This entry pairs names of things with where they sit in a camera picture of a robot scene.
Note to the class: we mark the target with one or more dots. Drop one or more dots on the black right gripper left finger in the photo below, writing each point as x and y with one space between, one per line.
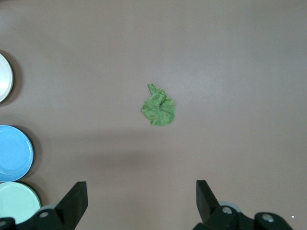
69 208

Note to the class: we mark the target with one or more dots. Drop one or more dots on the beige plate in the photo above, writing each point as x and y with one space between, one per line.
4 79

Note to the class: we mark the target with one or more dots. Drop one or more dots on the blue plate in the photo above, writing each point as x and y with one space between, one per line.
14 153

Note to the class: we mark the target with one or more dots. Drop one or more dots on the light green plate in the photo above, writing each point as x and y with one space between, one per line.
16 203

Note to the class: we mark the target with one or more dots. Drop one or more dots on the brown table cover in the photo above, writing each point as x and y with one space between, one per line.
153 48

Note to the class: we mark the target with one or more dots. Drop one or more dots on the green lettuce leaf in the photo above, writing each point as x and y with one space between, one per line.
158 112

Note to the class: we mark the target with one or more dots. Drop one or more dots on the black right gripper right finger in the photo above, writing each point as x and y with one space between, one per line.
208 210

